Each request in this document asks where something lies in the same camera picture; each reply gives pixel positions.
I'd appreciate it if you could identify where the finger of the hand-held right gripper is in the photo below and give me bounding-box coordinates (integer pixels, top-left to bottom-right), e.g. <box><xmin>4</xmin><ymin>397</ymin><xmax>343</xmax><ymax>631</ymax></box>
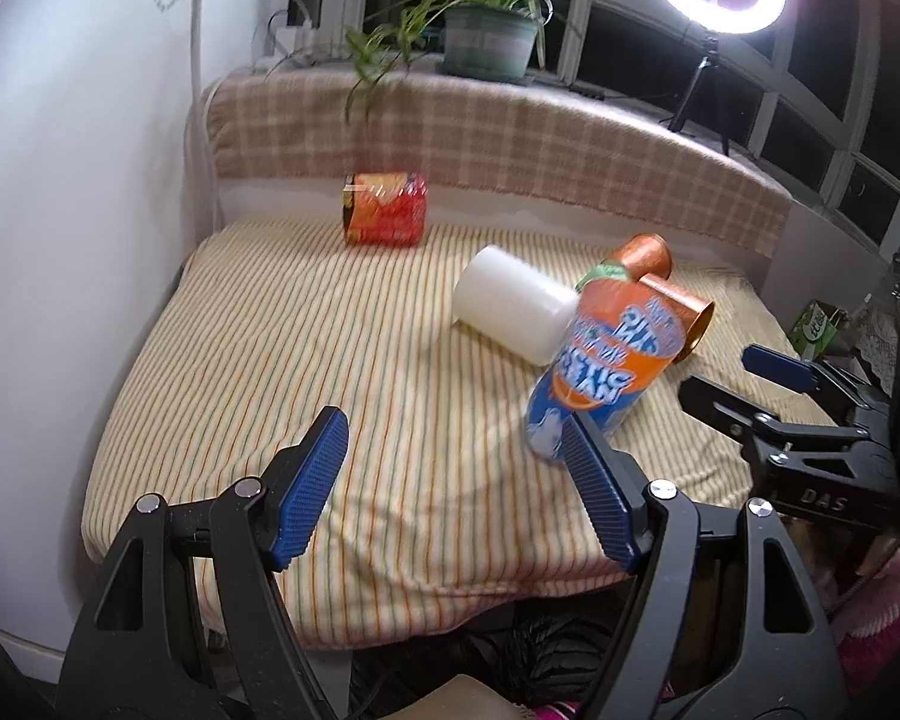
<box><xmin>741</xmin><ymin>343</ymin><xmax>882</xmax><ymax>421</ymax></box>
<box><xmin>679</xmin><ymin>373</ymin><xmax>871</xmax><ymax>466</ymax></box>

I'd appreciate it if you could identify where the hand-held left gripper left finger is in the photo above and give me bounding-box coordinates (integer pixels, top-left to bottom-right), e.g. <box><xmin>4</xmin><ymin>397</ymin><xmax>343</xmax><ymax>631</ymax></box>
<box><xmin>56</xmin><ymin>406</ymin><xmax>350</xmax><ymax>720</ymax></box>

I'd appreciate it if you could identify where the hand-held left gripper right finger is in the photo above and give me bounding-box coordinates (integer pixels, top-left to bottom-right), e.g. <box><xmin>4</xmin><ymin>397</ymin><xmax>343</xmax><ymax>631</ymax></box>
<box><xmin>561</xmin><ymin>411</ymin><xmax>865</xmax><ymax>720</ymax></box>

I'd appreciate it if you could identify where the white cup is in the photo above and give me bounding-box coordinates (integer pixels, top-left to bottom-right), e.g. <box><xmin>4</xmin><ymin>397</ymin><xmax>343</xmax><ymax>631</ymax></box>
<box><xmin>452</xmin><ymin>244</ymin><xmax>578</xmax><ymax>365</ymax></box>

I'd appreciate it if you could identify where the copper metal cup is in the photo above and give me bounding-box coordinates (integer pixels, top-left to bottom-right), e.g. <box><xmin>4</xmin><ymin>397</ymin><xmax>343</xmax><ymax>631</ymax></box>
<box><xmin>637</xmin><ymin>274</ymin><xmax>717</xmax><ymax>365</ymax></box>

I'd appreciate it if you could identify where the orange cup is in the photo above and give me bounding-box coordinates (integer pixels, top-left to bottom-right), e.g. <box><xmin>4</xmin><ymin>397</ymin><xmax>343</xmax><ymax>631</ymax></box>
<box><xmin>615</xmin><ymin>234</ymin><xmax>674</xmax><ymax>282</ymax></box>

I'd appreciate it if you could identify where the green carton box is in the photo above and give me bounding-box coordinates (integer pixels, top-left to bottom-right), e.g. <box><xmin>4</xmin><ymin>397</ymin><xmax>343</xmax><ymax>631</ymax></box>
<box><xmin>791</xmin><ymin>300</ymin><xmax>848</xmax><ymax>361</ymax></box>

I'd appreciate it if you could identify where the orange and blue labelled bottle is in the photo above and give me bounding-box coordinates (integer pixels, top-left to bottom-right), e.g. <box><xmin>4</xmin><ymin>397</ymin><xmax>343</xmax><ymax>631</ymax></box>
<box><xmin>525</xmin><ymin>261</ymin><xmax>692</xmax><ymax>458</ymax></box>

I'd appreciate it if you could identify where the striped beige blanket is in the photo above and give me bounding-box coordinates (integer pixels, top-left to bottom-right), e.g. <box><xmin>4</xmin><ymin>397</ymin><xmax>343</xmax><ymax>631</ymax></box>
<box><xmin>81</xmin><ymin>217</ymin><xmax>841</xmax><ymax>650</ymax></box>

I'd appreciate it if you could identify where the pink cloth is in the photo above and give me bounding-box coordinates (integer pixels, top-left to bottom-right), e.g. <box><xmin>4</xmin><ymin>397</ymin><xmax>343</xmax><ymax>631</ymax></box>
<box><xmin>832</xmin><ymin>547</ymin><xmax>900</xmax><ymax>661</ymax></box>

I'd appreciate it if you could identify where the dark cloth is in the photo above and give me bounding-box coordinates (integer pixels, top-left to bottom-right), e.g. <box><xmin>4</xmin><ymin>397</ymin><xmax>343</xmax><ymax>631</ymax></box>
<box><xmin>352</xmin><ymin>600</ymin><xmax>646</xmax><ymax>720</ymax></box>

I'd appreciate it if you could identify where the beige cloth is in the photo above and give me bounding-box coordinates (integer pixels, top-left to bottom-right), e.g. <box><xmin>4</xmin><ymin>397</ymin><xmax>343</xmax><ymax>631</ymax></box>
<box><xmin>390</xmin><ymin>675</ymin><xmax>533</xmax><ymax>720</ymax></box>

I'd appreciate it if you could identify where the red snack packet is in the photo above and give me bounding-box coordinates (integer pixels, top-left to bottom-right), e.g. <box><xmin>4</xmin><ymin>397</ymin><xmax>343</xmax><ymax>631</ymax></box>
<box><xmin>343</xmin><ymin>171</ymin><xmax>428</xmax><ymax>247</ymax></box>

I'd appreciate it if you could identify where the black tripod stand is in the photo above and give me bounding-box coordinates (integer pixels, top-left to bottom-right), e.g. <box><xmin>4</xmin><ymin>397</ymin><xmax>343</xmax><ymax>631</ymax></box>
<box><xmin>671</xmin><ymin>22</ymin><xmax>732</xmax><ymax>155</ymax></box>

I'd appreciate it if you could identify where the plaid beige blanket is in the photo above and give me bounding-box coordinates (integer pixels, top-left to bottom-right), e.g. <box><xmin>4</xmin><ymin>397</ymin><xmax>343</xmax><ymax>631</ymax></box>
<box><xmin>206</xmin><ymin>64</ymin><xmax>792</xmax><ymax>260</ymax></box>

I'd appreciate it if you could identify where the potted spider plant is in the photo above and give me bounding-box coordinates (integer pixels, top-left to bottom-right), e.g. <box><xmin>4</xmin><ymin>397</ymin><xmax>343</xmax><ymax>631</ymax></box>
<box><xmin>343</xmin><ymin>0</ymin><xmax>563</xmax><ymax>121</ymax></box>

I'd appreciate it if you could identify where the white window frame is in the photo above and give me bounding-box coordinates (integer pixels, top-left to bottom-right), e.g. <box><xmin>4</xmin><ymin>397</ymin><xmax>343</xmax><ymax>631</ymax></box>
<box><xmin>292</xmin><ymin>0</ymin><xmax>900</xmax><ymax>256</ymax></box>

